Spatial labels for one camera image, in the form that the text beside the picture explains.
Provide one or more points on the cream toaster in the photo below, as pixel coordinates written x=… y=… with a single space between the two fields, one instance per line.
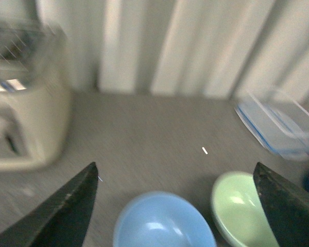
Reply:
x=35 y=94

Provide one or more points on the clear plastic container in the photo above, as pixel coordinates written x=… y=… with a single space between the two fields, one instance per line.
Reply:
x=287 y=114

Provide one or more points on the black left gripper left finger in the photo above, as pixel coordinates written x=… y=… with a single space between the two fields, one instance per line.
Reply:
x=62 y=219

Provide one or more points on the white curtain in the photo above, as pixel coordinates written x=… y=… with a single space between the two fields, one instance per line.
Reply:
x=217 y=49

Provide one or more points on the container lid with blue seal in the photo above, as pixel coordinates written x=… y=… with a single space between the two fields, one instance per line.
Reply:
x=277 y=135

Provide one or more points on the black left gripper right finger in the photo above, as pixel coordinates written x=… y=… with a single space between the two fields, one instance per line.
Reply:
x=286 y=206

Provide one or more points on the blue bowl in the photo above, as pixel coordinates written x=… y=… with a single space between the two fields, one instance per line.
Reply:
x=161 y=219

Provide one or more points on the green bowl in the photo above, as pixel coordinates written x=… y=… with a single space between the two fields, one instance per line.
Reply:
x=238 y=213

